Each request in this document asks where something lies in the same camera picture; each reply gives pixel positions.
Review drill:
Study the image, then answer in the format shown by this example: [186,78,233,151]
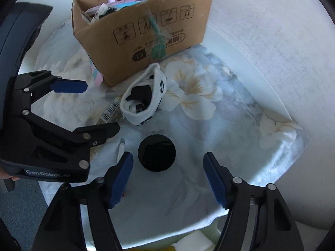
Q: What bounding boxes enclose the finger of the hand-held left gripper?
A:
[25,109,121,168]
[10,70,88,102]

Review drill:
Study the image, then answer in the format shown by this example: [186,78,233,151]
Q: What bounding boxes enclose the person's left hand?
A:
[0,171,20,181]

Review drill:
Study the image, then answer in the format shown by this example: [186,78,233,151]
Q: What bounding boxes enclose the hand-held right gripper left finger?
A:
[34,152,134,251]

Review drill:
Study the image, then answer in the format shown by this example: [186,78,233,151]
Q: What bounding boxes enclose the packet with barcode label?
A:
[97,98,123,124]

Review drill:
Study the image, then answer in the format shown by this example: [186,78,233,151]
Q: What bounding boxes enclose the white and black patterned sock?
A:
[120,63,168,126]

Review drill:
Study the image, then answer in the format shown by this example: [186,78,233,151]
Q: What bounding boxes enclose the black round lid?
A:
[138,134,177,172]

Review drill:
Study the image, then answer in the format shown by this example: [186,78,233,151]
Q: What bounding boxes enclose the floral printed cloth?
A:
[34,22,307,249]

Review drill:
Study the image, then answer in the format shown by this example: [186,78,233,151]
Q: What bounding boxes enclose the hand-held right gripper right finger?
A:
[203,152,301,251]

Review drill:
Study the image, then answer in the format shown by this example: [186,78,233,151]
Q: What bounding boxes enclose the brown cardboard box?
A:
[72,0,214,87]

